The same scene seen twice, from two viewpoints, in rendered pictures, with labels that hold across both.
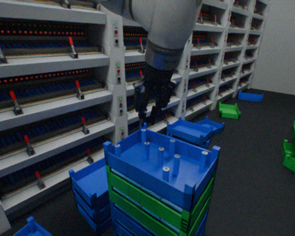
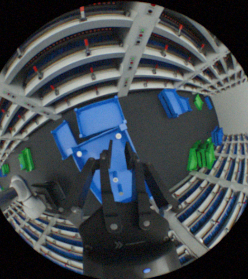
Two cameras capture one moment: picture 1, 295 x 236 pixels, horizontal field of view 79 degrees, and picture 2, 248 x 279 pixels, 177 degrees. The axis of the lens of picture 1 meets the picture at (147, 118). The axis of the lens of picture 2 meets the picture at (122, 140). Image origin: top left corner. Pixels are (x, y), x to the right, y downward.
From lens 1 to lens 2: 0.57 m
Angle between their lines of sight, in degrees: 62
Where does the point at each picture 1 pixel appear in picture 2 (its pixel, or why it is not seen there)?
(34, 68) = (40, 46)
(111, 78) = (128, 39)
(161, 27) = not seen: outside the picture
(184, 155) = not seen: hidden behind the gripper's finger
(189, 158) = not seen: hidden behind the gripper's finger
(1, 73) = (22, 63)
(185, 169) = (128, 183)
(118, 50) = (149, 19)
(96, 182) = (90, 118)
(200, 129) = (179, 105)
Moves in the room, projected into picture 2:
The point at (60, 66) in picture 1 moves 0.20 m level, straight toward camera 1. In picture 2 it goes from (63, 33) to (26, 65)
